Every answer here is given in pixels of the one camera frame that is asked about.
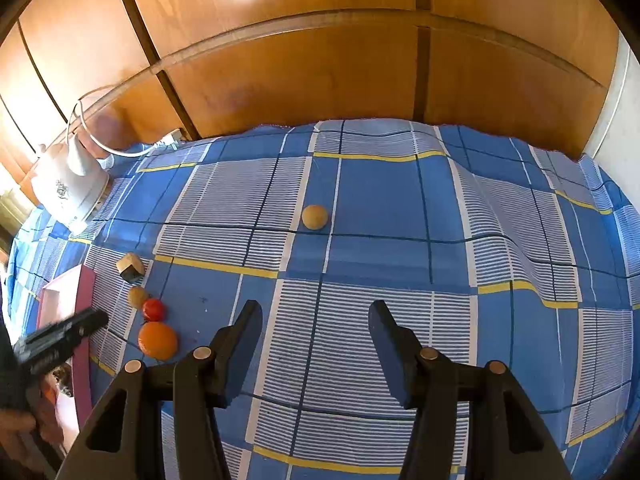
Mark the white ceramic electric kettle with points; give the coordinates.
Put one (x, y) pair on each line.
(65, 185)

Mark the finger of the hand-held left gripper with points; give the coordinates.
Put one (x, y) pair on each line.
(85, 322)

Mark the wooden panelled wardrobe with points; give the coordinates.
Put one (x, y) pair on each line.
(350, 85)

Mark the small red tomato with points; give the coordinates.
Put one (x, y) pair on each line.
(153, 310)

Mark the small dark sugarcane chunk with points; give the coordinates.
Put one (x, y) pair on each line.
(131, 266)

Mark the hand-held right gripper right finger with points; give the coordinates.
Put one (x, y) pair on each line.
(387, 345)

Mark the white power plug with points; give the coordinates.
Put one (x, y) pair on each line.
(172, 136)

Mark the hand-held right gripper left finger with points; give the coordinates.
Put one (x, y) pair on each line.
(245, 340)

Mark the blue checked cloth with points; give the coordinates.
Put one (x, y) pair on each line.
(380, 260)

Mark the tan longan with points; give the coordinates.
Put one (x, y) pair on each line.
(315, 217)
(137, 296)

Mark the pink rectangular tray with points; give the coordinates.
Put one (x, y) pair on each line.
(62, 292)

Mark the person's left hand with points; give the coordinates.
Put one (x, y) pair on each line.
(16, 422)

